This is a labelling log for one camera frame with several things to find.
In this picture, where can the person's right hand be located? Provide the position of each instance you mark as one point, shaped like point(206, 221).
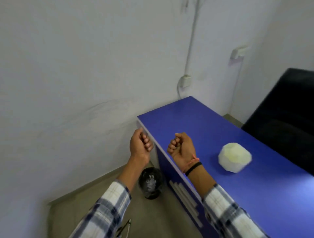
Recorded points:
point(184, 152)

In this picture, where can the person's left hand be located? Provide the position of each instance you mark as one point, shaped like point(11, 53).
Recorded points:
point(137, 147)

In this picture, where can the person's right thumb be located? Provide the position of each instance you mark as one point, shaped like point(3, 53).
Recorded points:
point(181, 136)

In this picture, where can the person's left thumb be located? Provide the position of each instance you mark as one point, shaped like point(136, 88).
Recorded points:
point(139, 132)

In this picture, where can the person's left forearm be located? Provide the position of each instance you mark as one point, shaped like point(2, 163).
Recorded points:
point(115, 196)

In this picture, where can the person's right forearm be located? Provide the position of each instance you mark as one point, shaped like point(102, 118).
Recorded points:
point(220, 208)

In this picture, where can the black wristband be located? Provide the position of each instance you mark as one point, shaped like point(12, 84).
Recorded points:
point(193, 168)

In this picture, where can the black trash bin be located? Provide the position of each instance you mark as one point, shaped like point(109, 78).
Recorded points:
point(150, 182)

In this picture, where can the white peeled coconut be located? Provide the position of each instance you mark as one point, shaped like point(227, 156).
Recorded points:
point(235, 157)

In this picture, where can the blue desk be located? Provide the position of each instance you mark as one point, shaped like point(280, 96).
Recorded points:
point(257, 186)

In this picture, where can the black metal tool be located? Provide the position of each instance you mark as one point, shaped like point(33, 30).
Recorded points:
point(124, 228)

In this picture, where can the black chair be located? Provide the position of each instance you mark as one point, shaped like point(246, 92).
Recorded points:
point(284, 117)

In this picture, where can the white wall socket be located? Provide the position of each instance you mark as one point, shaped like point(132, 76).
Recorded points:
point(185, 81)

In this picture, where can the white wall switch box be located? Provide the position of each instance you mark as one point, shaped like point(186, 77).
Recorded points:
point(239, 52)

